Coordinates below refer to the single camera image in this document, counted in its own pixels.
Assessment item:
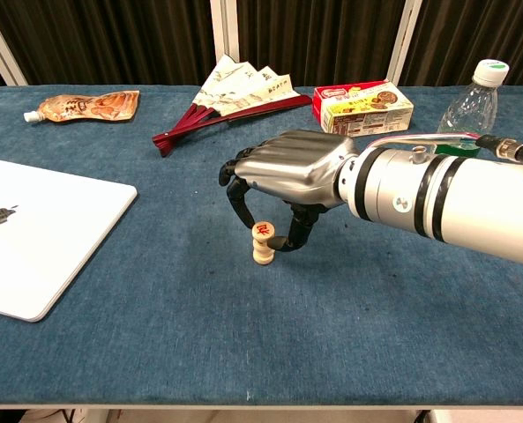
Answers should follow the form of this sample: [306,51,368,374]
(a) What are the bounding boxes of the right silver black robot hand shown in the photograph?
[218,129,362,255]

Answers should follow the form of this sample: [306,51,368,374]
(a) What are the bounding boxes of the cream chess piece red character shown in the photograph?
[251,220,275,241]

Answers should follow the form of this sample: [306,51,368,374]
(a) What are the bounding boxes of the red yellow biscuit box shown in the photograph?
[311,78,415,136]

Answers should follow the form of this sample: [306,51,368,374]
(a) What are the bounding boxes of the paper folding fan red ribs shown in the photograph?
[152,54,314,159]

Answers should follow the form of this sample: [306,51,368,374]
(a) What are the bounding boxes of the dark pleated curtain panel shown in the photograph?
[400,0,523,88]
[0,0,216,87]
[236,0,407,88]

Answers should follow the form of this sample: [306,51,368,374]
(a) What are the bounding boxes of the clear water bottle green label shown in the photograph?
[435,58,511,158]

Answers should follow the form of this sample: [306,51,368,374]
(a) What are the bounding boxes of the orange spout pouch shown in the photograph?
[23,90,141,124]

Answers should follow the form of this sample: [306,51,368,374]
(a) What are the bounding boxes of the blue table cloth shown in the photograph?
[0,85,523,406]

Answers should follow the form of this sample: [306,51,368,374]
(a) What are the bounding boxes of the white apple laptop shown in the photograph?
[0,155,138,323]

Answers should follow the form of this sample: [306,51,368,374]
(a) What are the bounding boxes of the pink white wire bundle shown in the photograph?
[362,130,482,152]

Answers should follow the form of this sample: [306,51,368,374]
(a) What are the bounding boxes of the white partition post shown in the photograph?
[386,0,423,87]
[0,0,28,87]
[209,0,240,87]

